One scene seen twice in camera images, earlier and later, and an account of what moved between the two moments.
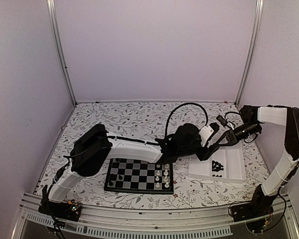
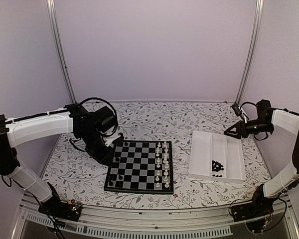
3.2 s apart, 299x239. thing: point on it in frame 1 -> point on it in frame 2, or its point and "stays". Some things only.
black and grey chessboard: x=139 y=176 stays
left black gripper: x=207 y=153 -> x=105 y=158
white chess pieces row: x=165 y=173 stays
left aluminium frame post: x=51 y=6 stays
